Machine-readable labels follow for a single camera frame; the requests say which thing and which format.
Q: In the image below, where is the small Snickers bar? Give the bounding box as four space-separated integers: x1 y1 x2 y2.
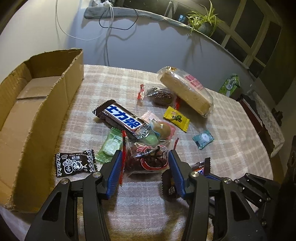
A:
162 157 211 201

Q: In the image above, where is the black white candy packet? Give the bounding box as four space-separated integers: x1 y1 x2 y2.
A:
55 149 97 177

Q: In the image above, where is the teal round candy packet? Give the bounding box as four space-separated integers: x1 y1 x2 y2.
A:
193 130 214 150

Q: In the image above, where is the red packaged dates snack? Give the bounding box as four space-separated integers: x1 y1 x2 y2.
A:
119 131 180 185

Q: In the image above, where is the green round candy packet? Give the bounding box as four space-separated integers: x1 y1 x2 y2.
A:
95 128 122 164

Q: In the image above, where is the packaged braised egg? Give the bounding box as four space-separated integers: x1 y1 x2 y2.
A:
141 111 176 141

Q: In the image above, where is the yellow candy packet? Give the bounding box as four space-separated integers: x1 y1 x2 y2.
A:
164 106 190 132

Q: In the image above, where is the large Snickers bar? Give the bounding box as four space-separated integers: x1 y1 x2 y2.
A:
92 99 152 140

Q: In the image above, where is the packaged bread slice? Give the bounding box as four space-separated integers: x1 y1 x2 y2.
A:
157 66 214 118

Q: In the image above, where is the dark chocolate cake packet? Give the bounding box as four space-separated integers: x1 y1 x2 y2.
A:
137 83 181 110

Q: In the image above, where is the lace covered chair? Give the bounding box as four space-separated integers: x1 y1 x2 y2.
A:
237 90 285 158

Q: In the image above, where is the green tissue box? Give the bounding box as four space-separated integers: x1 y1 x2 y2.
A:
218 74 241 97

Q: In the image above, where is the plaid pink tablecloth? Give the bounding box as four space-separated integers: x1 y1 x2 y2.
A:
1 61 273 240

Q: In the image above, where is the brown cardboard box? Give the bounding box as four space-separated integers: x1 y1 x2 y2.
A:
1 49 84 213

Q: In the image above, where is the potted spider plant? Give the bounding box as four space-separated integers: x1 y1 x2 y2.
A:
187 1 225 37

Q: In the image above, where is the grey windowsill cloth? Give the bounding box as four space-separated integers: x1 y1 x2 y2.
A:
84 6 249 70

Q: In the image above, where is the white power strip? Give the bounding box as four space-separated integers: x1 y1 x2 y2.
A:
91 0 113 7

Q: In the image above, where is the white cable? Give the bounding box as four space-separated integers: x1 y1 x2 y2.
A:
55 0 115 67

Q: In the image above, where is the black cable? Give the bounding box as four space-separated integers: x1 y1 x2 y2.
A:
99 4 139 31

